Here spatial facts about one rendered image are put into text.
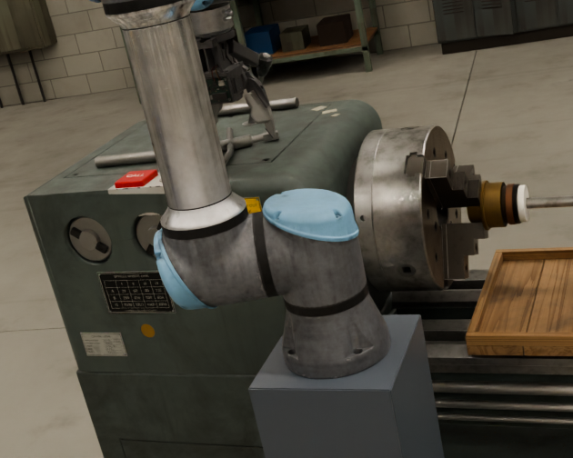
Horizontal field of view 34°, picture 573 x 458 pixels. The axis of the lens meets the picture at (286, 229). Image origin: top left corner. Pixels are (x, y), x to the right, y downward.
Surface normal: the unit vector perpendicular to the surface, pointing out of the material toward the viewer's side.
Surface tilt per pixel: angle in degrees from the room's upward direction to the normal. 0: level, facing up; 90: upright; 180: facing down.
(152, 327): 90
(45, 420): 0
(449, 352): 26
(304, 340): 72
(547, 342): 90
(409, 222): 76
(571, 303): 0
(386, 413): 90
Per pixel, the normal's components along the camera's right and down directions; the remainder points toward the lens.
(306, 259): -0.05, 0.34
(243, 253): -0.11, -0.06
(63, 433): -0.20, -0.91
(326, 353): -0.25, 0.11
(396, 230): -0.37, 0.26
